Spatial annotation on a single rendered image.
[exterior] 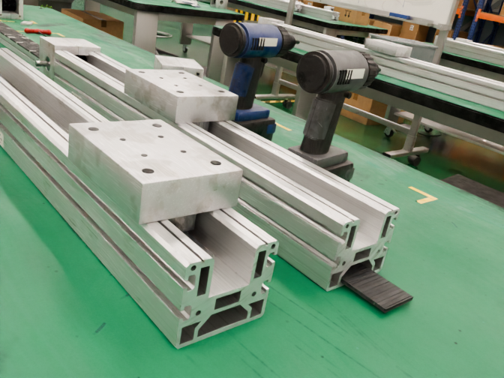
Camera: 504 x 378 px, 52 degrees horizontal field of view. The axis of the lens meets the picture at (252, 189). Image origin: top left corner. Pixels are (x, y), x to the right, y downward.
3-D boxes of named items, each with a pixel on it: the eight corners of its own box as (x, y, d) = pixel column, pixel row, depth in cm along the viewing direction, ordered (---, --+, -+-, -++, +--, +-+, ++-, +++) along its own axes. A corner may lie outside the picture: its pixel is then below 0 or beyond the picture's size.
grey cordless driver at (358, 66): (265, 187, 80) (293, 44, 71) (334, 166, 94) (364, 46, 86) (304, 206, 75) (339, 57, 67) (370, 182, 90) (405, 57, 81)
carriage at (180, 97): (122, 109, 85) (125, 68, 82) (178, 107, 92) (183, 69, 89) (172, 142, 74) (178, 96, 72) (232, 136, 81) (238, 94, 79)
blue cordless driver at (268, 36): (199, 137, 96) (216, 17, 88) (266, 127, 111) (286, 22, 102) (228, 151, 92) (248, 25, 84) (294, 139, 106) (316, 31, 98)
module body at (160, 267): (-48, 91, 97) (-50, 45, 93) (8, 91, 103) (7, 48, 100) (175, 349, 43) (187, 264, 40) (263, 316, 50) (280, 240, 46)
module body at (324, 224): (53, 90, 109) (54, 49, 106) (98, 90, 115) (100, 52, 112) (325, 292, 55) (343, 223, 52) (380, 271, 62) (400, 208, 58)
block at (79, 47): (28, 79, 113) (28, 35, 110) (82, 79, 121) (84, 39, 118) (42, 90, 107) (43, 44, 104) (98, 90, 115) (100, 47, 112)
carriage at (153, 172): (66, 181, 56) (68, 122, 53) (154, 171, 63) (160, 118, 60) (136, 253, 45) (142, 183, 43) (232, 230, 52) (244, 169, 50)
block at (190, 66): (140, 95, 117) (144, 53, 114) (189, 100, 121) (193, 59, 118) (146, 107, 109) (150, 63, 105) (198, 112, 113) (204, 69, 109)
